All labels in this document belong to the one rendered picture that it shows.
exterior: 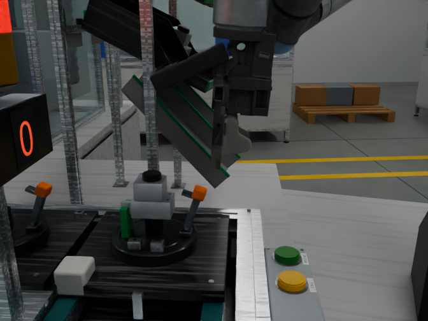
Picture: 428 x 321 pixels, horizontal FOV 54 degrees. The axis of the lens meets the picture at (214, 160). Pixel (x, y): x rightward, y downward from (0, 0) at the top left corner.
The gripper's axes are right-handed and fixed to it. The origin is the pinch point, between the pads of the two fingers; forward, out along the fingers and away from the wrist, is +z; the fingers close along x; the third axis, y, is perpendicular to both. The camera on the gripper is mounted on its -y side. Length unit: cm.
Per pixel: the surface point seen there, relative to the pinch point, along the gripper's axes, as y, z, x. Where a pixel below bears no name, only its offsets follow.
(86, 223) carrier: -22.3, 16.1, 4.9
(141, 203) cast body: -10.8, 6.6, -3.6
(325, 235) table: 26.4, 24.5, 21.8
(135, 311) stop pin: -9.2, 17.3, -15.2
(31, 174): -57, 32, 59
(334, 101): 165, 104, 535
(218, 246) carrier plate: 1.7, 14.1, -2.5
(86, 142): -51, 33, 96
